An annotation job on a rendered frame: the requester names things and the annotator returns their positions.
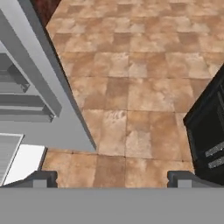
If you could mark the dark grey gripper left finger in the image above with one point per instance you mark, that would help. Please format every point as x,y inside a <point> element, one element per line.
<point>43,178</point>

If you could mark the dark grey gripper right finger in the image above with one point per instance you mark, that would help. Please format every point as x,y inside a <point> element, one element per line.
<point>180,178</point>

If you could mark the grey fridge body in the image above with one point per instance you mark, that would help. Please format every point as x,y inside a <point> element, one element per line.
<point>17,159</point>

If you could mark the black kitchen cabinet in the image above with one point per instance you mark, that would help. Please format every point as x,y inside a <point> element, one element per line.
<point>208,131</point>

